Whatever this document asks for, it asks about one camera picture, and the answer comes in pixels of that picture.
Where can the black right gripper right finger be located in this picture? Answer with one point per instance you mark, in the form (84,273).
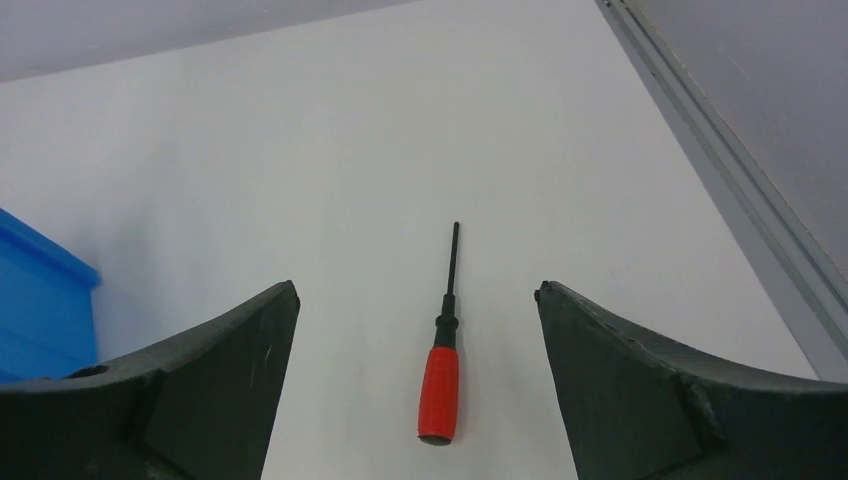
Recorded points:
(639,405)

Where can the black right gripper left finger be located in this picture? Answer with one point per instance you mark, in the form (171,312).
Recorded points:
(198,405)

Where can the blue plastic bin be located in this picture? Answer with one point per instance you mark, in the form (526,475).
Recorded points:
(46,307)

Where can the red-handled screwdriver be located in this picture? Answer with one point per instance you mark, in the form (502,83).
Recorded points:
(439,396)

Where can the grey aluminium table edge rail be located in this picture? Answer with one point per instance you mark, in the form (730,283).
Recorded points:
(810,302)

